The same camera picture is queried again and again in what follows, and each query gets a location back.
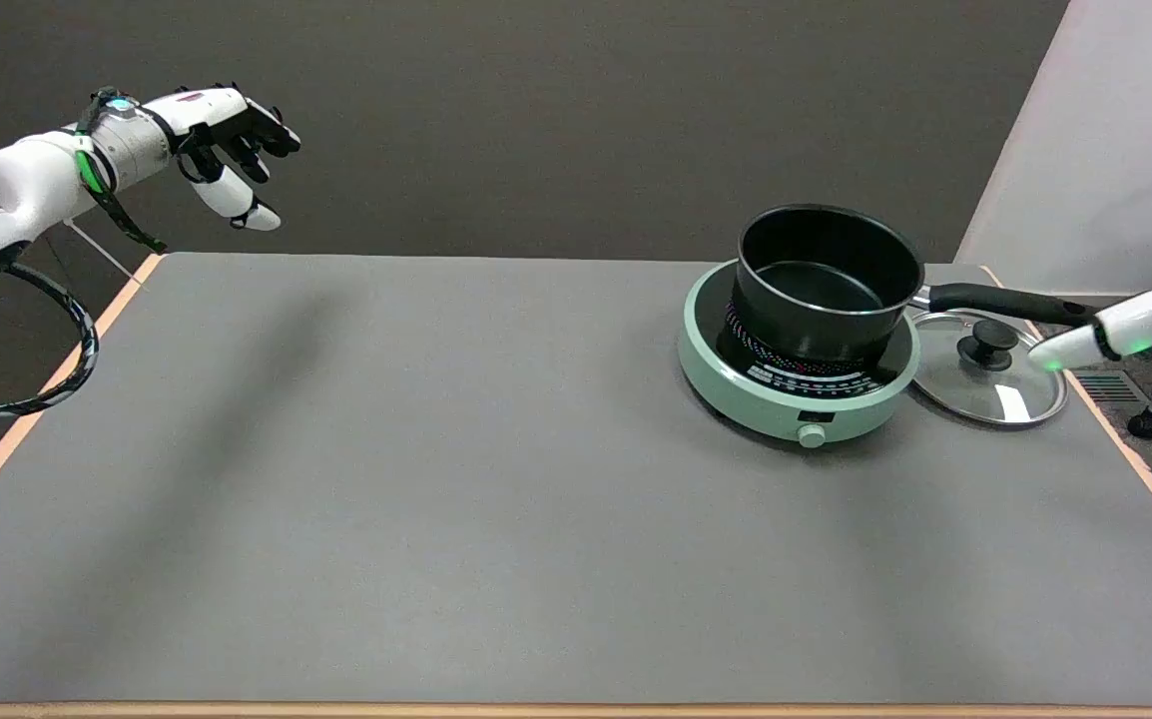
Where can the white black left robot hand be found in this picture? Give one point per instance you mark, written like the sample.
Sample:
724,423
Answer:
222,110

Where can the gray table mat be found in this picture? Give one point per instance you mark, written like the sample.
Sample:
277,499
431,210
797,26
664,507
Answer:
436,479

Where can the mint green induction cooker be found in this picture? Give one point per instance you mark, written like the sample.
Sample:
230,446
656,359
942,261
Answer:
786,404

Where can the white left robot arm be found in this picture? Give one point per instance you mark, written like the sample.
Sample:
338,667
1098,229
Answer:
27,185

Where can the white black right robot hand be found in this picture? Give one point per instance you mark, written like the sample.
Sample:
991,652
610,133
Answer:
1135,322

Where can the metal floor vent grille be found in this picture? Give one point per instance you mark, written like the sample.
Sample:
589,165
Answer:
1113,387

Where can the glass pot lid black knob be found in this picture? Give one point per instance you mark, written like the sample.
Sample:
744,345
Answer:
975,394

